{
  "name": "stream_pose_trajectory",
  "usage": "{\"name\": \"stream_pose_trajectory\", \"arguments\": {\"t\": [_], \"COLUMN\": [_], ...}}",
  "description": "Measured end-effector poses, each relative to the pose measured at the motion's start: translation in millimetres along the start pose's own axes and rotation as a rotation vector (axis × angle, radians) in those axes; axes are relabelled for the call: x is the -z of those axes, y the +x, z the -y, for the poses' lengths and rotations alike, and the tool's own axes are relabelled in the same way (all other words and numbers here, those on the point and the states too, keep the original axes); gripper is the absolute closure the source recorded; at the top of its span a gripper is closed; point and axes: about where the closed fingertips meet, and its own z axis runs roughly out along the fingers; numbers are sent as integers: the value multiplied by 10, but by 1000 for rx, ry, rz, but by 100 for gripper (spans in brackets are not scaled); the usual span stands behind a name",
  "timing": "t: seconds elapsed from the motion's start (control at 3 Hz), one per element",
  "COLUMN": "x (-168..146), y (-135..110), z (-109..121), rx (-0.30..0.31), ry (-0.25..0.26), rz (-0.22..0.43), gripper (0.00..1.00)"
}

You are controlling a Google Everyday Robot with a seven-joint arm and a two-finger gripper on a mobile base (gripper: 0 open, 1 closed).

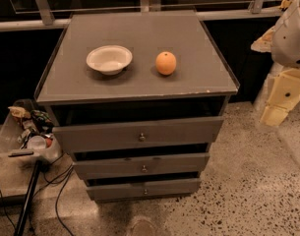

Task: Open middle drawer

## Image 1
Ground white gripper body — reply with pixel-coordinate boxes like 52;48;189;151
268;69;300;112

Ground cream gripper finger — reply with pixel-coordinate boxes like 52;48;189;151
261;106;288;126

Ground grey drawer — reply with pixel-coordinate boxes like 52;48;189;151
87;178;201;202
53;116;223;153
74;153;210;180

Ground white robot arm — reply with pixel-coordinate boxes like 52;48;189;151
251;0;300;126

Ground grey top drawer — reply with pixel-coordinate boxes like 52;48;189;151
53;116;223;153

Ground grey bottom drawer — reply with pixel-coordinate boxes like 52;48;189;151
87;178;201;202

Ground grey drawer cabinet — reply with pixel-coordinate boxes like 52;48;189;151
35;11;239;188

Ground yellow clamp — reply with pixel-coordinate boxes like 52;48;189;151
279;0;294;11

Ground orange fruit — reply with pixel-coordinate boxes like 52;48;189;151
155;51;177;76

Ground metal railing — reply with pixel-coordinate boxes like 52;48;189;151
0;0;290;32

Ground white bowl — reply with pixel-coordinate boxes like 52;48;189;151
86;45;133;76

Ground clutter items in bin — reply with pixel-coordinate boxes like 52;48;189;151
9;106;53;149

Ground clear plastic bin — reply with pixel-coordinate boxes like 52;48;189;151
0;99;62;165

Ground black pole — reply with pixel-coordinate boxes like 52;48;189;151
14;160;42;236

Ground black cable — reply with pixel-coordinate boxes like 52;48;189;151
0;154;77;236

